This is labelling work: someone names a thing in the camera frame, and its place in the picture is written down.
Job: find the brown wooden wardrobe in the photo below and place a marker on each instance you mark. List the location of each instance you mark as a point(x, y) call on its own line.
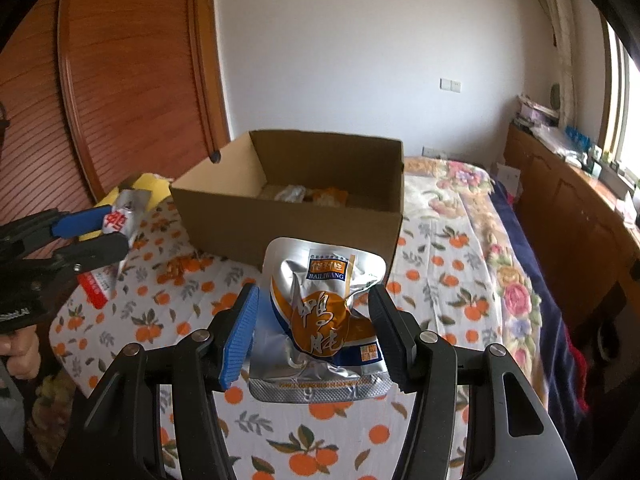
point(125, 85)

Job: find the long silver snack packet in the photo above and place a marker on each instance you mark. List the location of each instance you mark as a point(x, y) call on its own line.
point(120, 220)

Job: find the row of blue bottles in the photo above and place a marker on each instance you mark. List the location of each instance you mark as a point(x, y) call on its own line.
point(576, 136)

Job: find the pale patterned curtain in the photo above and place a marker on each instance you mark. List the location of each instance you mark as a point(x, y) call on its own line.
point(557, 50)

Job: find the floral bedsheet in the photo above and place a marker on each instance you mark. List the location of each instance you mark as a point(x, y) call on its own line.
point(475, 260)

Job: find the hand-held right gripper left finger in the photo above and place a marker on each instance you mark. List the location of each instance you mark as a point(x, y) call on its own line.
point(240, 340)

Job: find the yellow plush toy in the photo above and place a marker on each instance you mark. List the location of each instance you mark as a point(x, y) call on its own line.
point(155, 190)

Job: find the long wooden cabinet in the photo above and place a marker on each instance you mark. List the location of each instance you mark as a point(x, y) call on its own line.
point(565, 210)

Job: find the clear plastic bag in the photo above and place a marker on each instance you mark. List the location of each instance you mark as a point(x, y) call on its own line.
point(555, 137)

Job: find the white wall switch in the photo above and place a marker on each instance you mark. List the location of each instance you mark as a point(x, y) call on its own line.
point(450, 85)

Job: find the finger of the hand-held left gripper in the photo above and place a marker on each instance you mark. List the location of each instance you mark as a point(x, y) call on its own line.
point(95, 254)
point(80, 223)

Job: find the orange-print tablecloth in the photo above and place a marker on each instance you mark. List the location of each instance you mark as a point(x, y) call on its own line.
point(150, 340)

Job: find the silver and orange snack packet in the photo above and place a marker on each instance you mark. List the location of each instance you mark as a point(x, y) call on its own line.
point(320, 310)

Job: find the person's left hand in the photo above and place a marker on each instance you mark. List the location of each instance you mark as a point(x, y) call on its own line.
point(20, 355)

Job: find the small orange snack packet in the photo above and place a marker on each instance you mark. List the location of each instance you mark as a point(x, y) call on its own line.
point(330, 197)

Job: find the dark blue blanket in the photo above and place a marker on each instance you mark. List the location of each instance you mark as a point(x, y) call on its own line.
point(545, 270)

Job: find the red cloth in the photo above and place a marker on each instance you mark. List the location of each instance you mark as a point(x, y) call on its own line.
point(577, 380)

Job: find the white paper bag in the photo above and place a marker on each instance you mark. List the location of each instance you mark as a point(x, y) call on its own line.
point(509, 179)

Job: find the cardboard box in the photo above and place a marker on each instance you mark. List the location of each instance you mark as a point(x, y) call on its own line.
point(300, 230)

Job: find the pile of small boxes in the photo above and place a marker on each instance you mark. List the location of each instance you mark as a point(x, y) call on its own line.
point(535, 112)

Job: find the white wall socket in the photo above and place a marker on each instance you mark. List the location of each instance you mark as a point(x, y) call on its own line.
point(431, 151)

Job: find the wood-framed window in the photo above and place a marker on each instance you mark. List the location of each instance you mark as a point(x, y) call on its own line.
point(622, 105)

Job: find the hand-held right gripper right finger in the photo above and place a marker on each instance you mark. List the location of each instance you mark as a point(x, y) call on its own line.
point(390, 332)

